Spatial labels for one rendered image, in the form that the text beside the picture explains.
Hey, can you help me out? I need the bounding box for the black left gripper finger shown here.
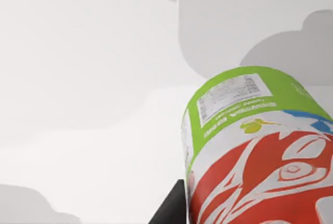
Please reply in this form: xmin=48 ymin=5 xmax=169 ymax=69
xmin=148 ymin=179 xmax=190 ymax=224

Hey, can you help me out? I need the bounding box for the green white and red can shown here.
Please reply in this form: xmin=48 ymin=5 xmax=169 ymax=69
xmin=181 ymin=65 xmax=333 ymax=224

